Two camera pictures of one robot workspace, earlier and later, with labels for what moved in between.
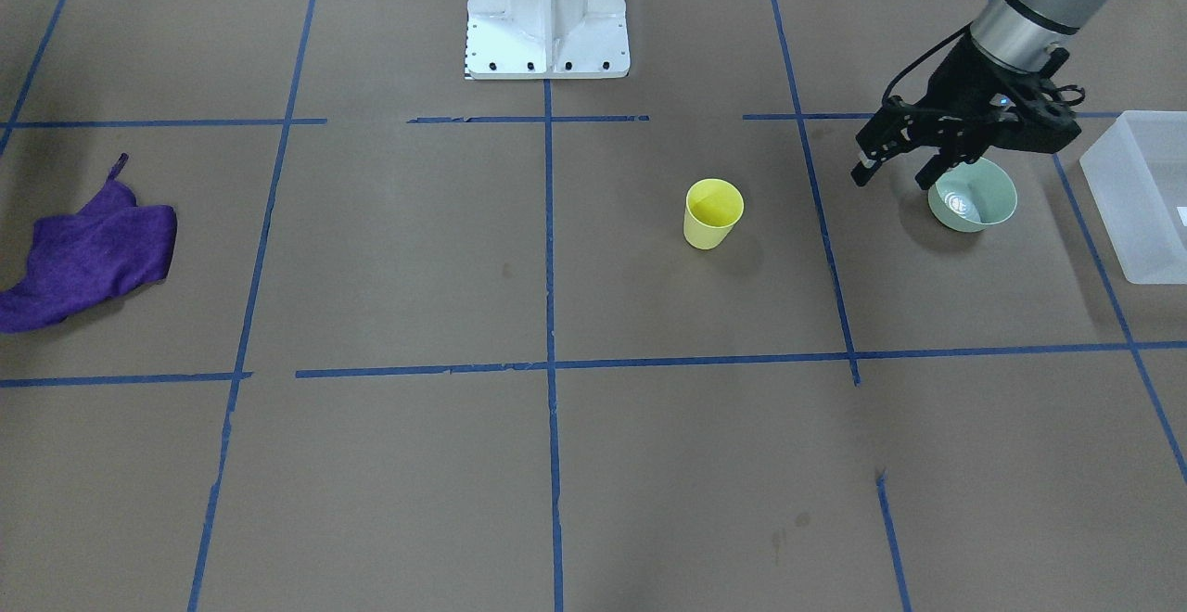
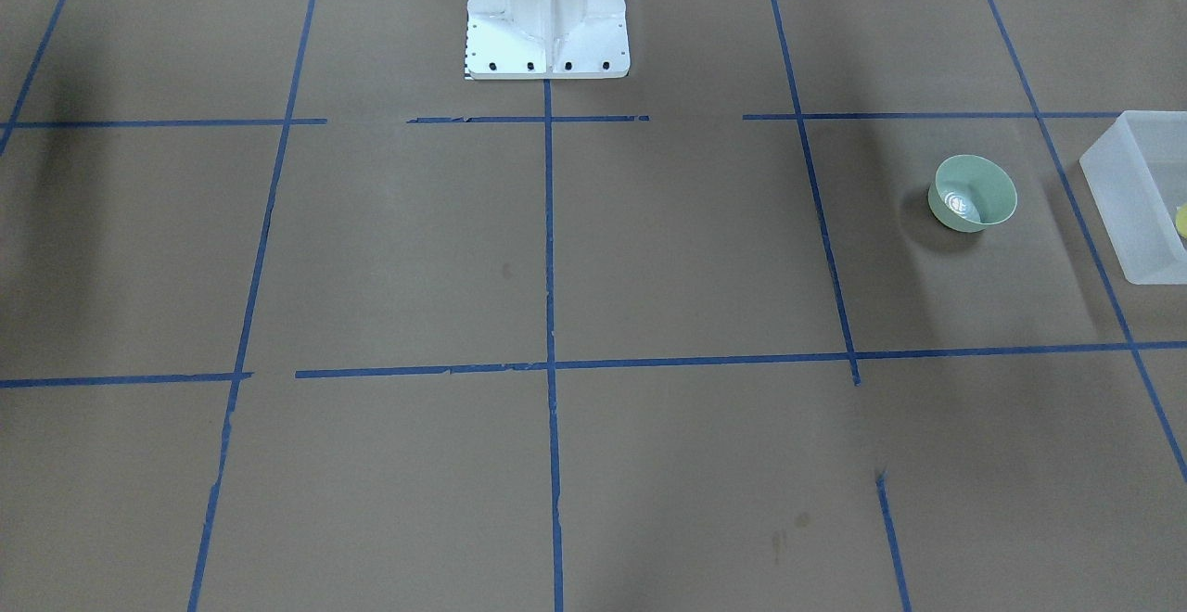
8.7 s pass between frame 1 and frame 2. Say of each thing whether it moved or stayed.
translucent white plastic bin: stayed
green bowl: stayed
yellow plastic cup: moved
